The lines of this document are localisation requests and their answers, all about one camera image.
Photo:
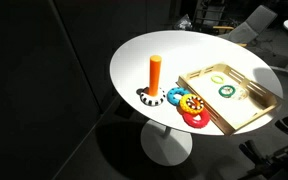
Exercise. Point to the grey chair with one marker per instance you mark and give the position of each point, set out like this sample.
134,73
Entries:
252,27

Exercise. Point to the black clamp stand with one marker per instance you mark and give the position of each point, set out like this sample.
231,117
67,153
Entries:
271,167

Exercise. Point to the white round pedestal table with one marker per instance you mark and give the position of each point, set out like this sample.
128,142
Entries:
166,137

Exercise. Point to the black and white striped base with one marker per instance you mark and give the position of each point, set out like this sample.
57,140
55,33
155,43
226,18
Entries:
152,100

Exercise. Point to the light wooden tray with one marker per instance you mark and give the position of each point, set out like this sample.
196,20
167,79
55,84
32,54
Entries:
232,100

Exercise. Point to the orange stacking post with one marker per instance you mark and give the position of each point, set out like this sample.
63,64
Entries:
155,65

